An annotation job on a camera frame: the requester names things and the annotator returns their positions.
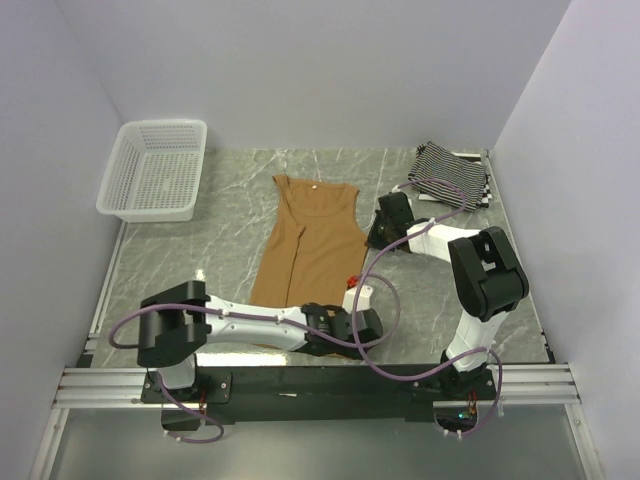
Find striped tank tops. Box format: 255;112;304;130
408;142;492;212

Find black white striped tank top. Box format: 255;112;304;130
408;143;491;212

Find mustard garment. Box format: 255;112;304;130
249;174;367;308

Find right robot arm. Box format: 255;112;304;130
367;192;529;399

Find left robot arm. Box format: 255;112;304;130
137;281;383;402

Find black base beam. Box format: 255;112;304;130
170;365;499;425

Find white plastic basket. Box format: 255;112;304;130
96;119;208;223

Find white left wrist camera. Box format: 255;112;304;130
342;276;374;313

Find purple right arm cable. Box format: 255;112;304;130
352;178;504;437

